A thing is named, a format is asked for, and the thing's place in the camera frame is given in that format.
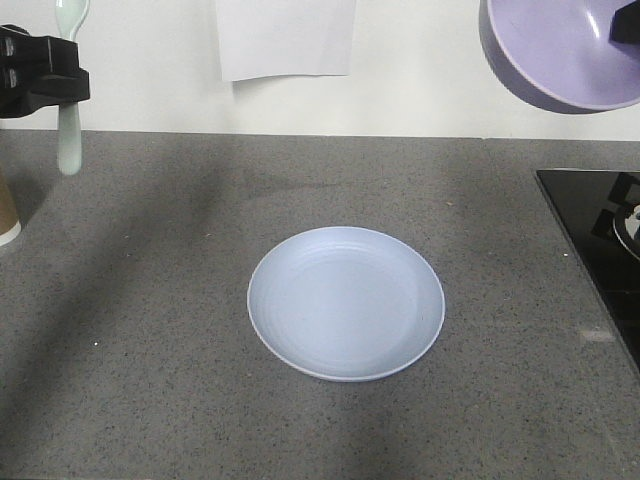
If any light blue plate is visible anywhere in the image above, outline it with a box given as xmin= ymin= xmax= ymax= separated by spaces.
xmin=247 ymin=226 xmax=446 ymax=382

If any pale green plastic spoon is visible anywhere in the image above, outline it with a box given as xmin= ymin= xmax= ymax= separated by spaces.
xmin=55 ymin=0 xmax=90 ymax=176

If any white paper sheet on wall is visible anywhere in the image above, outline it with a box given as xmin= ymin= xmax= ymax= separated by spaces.
xmin=215 ymin=0 xmax=356 ymax=82

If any black gas cooktop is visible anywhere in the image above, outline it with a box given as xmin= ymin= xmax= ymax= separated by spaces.
xmin=536 ymin=169 xmax=639 ymax=364

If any lilac plastic bowl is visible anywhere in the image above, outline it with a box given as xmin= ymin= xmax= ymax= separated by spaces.
xmin=478 ymin=1 xmax=639 ymax=114

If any brown paper cup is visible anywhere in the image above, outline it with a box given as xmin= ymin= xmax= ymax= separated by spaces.
xmin=0 ymin=175 xmax=22 ymax=246

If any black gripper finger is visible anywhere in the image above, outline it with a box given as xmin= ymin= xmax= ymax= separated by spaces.
xmin=610 ymin=1 xmax=640 ymax=45
xmin=1 ymin=24 xmax=90 ymax=119

